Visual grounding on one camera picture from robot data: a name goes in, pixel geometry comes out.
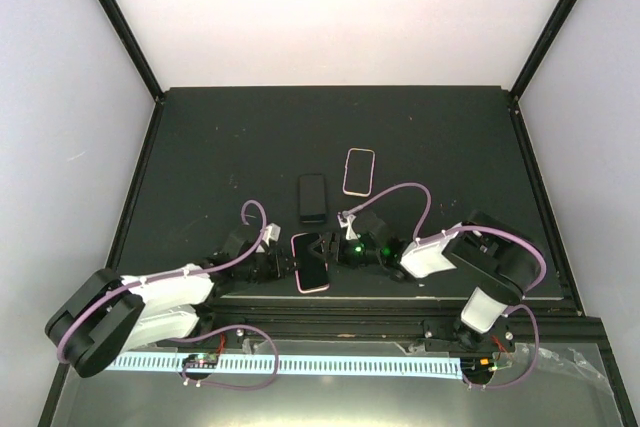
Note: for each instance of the pink phone case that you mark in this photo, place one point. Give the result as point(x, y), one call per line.
point(295, 262)

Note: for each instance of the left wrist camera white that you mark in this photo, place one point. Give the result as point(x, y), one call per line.
point(270, 235)

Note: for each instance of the circuit board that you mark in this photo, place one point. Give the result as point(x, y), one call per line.
point(484, 364)
point(200, 361)

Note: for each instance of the white slotted cable duct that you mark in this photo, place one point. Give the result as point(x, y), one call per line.
point(302, 365)

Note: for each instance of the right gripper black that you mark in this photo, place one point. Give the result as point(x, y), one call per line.
point(330, 238)

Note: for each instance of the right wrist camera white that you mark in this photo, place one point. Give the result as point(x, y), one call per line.
point(346, 220)

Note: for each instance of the black frame post left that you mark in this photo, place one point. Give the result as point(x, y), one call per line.
point(118, 21)

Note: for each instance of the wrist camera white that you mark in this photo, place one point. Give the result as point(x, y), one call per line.
point(346, 220)
point(270, 235)

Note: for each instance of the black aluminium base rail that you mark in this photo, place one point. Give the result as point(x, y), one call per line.
point(399, 319)

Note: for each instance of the black frame post right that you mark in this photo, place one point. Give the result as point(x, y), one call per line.
point(549, 33)

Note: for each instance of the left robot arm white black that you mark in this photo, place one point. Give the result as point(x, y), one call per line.
point(111, 314)

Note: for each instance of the black phone with dual camera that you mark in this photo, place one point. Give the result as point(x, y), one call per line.
point(312, 201)

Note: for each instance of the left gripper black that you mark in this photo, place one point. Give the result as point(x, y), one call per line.
point(279, 269)

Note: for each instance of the black frame post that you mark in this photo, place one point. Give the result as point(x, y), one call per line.
point(549, 33)
point(118, 21)

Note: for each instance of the left circuit board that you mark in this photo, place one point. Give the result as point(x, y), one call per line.
point(200, 361)

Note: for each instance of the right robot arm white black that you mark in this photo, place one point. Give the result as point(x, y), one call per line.
point(501, 266)

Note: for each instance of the right circuit board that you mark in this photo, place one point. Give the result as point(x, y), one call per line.
point(484, 364)

